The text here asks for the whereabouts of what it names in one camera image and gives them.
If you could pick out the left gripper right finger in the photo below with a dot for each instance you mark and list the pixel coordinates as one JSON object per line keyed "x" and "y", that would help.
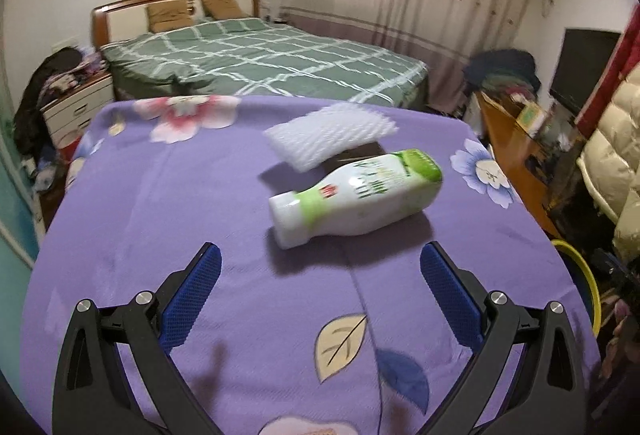
{"x": 525, "y": 372}

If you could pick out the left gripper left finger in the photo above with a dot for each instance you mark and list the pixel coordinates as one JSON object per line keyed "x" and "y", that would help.
{"x": 92, "y": 393}

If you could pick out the green white drink bottle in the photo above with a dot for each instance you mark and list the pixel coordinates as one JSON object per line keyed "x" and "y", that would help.
{"x": 357, "y": 198}

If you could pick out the white foam fruit net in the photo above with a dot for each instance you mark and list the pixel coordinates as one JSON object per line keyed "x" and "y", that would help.
{"x": 309, "y": 140}

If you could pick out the yellow rimmed trash bin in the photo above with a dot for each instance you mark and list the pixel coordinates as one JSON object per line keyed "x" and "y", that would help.
{"x": 584, "y": 281}

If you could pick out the purple floral tablecloth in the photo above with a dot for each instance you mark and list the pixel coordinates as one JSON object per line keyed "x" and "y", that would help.
{"x": 341, "y": 335}

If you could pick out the wooden low cabinet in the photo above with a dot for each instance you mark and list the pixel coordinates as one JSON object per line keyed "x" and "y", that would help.
{"x": 512, "y": 147}

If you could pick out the cream puffer jacket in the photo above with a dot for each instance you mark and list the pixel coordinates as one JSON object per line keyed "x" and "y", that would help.
{"x": 609, "y": 165}

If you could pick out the red bucket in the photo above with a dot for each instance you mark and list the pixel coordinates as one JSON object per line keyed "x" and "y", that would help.
{"x": 68, "y": 144}

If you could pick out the white nightstand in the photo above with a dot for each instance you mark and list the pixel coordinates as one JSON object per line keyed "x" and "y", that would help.
{"x": 74, "y": 111}

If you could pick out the brown plastic tray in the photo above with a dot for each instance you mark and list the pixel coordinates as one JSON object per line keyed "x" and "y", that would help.
{"x": 368, "y": 150}

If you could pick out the pile of folded clothes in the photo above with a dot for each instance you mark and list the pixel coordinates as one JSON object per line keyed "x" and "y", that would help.
{"x": 500, "y": 69}

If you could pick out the black television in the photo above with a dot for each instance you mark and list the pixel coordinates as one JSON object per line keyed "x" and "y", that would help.
{"x": 583, "y": 58}

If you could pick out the red dotted jacket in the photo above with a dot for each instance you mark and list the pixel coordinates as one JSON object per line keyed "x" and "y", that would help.
{"x": 622, "y": 61}

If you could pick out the green plaid bed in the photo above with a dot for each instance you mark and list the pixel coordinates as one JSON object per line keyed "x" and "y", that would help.
{"x": 250, "y": 57}

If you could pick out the wooden headboard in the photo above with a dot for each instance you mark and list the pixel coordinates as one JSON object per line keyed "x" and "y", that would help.
{"x": 128, "y": 19}

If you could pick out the brown pillow left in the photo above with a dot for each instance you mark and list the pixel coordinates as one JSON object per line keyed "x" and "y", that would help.
{"x": 168, "y": 15}

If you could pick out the brown pillow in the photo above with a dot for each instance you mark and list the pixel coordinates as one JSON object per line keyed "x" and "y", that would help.
{"x": 223, "y": 9}
{"x": 168, "y": 15}

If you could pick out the brown pillow right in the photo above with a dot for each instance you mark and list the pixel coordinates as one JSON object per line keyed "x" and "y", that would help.
{"x": 223, "y": 9}

